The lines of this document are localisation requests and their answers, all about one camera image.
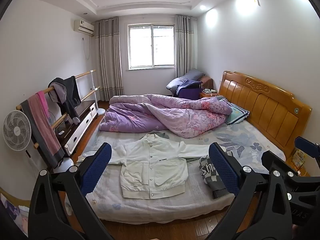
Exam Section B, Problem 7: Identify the white and brown cabinet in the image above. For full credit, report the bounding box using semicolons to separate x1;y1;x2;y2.
55;100;99;156

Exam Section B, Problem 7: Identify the grey zip hoodie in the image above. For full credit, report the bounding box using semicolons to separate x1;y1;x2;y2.
146;131;171;139

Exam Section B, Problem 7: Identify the pink towel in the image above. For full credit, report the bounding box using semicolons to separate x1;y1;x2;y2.
27;90;62;161

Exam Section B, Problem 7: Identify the blue striped pillow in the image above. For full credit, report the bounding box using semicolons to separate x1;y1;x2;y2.
218;97;250;126

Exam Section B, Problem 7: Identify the white air conditioner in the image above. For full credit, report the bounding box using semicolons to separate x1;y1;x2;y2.
73;19;95;34

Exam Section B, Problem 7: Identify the wooden bar clothes rack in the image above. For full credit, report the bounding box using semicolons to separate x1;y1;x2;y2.
16;69;107;173

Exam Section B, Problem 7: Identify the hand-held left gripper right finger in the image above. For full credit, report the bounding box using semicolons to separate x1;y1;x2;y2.
207;142;297;240

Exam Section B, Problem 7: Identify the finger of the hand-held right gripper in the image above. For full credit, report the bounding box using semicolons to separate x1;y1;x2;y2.
294;136;320;156
261;150;302;181

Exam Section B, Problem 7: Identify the window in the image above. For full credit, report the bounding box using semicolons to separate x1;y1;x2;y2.
127;24;176;70

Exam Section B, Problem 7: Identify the wooden headboard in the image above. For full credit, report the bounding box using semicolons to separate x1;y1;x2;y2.
218;70;313;156

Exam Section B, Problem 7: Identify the purple floral quilt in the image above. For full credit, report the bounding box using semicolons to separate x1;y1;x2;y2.
99;94;233;139

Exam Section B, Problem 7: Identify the yellow box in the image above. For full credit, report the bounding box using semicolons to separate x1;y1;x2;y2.
291;149;307;168

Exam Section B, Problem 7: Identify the white button jacket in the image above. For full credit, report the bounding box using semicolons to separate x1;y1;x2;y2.
77;134;227;199

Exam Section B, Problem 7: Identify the white standing fan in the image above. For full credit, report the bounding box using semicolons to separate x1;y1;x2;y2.
3;110;33;166

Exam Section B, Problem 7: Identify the floral cloth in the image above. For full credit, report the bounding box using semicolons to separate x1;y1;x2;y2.
0;189;31;237

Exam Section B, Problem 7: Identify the grey blanket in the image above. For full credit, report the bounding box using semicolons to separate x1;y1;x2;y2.
19;98;66;170

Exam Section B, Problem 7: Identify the air conditioner cable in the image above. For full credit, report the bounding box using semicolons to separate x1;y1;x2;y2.
82;37;91;60

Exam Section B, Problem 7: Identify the bed with floral sheet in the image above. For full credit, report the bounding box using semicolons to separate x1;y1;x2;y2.
64;119;287;218

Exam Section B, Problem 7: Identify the purple cloth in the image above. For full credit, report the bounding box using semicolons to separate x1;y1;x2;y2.
176;80;203;99

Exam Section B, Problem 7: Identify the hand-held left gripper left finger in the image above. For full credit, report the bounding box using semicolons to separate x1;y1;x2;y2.
28;142;114;240

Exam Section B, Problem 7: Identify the dark hooded jacket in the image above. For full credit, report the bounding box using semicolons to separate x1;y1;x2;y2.
48;76;82;125

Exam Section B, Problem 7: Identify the wooden nightstand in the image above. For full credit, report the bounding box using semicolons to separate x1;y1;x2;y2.
285;148;311;178
199;91;221;100

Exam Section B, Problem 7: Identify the blue folded duvet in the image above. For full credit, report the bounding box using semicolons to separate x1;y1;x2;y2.
166;70;206;91

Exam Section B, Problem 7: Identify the grey checkered garment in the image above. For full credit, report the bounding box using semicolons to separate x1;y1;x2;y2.
199;154;235;200

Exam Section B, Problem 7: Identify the brown chair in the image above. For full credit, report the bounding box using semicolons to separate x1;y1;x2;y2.
199;75;214;93

